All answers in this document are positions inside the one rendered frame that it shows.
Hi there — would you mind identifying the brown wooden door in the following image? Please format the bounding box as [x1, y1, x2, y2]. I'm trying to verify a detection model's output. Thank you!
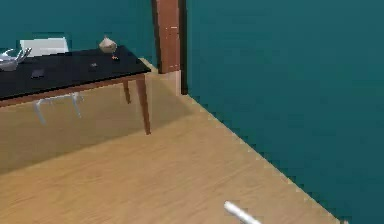
[151, 0, 188, 96]

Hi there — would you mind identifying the beige round vase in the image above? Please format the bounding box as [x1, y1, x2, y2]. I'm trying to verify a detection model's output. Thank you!
[98, 35, 118, 55]

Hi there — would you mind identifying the white cylindrical rod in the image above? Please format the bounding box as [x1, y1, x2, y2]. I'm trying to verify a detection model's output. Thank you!
[223, 200, 263, 224]

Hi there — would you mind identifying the black top wooden table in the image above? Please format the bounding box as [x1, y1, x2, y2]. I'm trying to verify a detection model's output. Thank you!
[0, 45, 153, 136]

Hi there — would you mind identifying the black flat phone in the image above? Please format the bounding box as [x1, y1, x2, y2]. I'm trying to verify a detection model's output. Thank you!
[30, 68, 46, 80]

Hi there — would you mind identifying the white chair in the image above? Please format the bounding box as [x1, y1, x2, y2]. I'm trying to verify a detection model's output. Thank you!
[19, 36, 84, 126]

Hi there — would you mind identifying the silver wire bowl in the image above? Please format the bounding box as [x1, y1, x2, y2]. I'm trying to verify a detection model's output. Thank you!
[0, 47, 33, 72]

